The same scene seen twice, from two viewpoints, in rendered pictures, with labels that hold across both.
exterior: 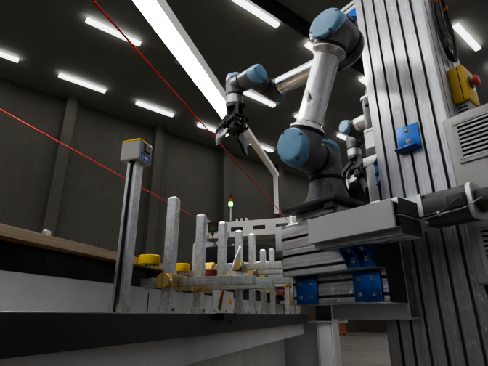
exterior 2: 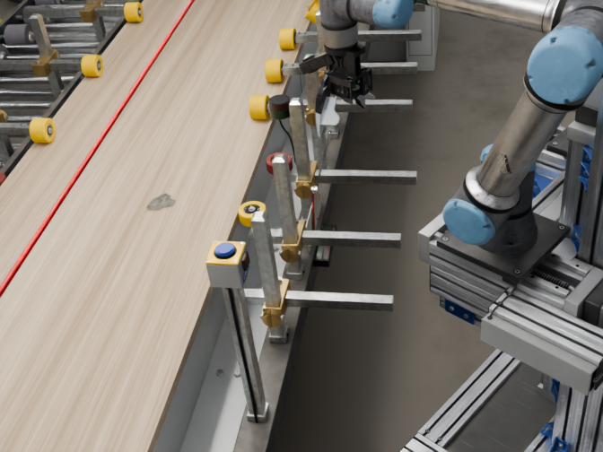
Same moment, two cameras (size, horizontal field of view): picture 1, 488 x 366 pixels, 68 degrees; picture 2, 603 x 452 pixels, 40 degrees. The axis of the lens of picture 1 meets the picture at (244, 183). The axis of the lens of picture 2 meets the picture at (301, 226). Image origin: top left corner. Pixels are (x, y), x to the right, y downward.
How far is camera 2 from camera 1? 1.63 m
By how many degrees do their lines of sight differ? 58
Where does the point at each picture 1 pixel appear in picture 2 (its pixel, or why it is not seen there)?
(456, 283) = not seen: outside the picture
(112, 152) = not seen: outside the picture
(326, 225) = (507, 341)
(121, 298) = (261, 412)
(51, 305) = (174, 417)
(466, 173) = not seen: outside the picture
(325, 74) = (541, 142)
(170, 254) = (272, 287)
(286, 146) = (459, 224)
